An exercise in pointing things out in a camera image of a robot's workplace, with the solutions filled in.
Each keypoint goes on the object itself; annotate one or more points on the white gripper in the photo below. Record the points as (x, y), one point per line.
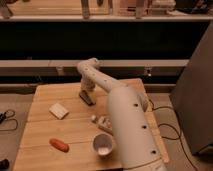
(87, 84)

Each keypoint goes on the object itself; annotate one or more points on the dark grey eraser block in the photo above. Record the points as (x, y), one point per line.
(86, 98)

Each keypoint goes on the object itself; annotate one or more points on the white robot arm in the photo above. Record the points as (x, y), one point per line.
(126, 107)

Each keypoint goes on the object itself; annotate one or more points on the white sponge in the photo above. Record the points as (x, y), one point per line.
(58, 111)

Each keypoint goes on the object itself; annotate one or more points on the white plastic bottle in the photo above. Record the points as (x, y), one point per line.
(102, 123)

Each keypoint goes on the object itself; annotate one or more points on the white cup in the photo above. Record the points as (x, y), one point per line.
(102, 145)

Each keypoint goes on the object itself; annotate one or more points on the orange toy carrot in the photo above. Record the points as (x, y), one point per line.
(58, 144)

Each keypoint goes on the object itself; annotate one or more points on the black object floor corner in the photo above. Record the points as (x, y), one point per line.
(4, 164)

